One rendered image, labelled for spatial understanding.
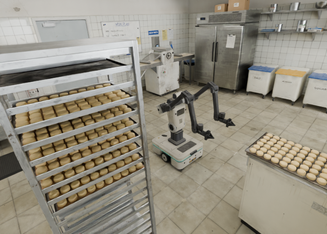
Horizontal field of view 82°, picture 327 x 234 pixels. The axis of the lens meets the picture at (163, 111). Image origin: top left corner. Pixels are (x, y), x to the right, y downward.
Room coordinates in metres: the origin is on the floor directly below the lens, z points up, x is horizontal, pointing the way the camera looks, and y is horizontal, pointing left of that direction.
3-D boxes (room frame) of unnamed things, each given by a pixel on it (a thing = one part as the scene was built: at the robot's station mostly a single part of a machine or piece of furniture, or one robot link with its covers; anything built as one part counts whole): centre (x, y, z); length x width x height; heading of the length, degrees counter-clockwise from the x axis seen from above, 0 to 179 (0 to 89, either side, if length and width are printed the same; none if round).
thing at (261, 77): (4.76, -2.61, 0.38); 0.64 x 0.54 x 0.77; 134
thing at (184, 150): (2.37, -0.19, 0.24); 0.68 x 0.53 x 0.41; 39
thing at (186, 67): (6.58, -1.05, 0.33); 0.54 x 0.53 x 0.66; 42
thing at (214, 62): (5.49, -1.78, 1.03); 1.40 x 0.90 x 2.05; 42
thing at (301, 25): (4.48, -3.14, 1.67); 0.18 x 0.18 x 0.22
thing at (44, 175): (0.88, 0.40, 1.23); 0.64 x 0.03 x 0.03; 124
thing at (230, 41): (4.89, -1.74, 1.39); 0.22 x 0.03 x 0.31; 42
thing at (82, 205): (1.20, 0.62, 0.51); 0.64 x 0.03 x 0.03; 124
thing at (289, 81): (4.27, -3.04, 0.38); 0.64 x 0.54 x 0.77; 133
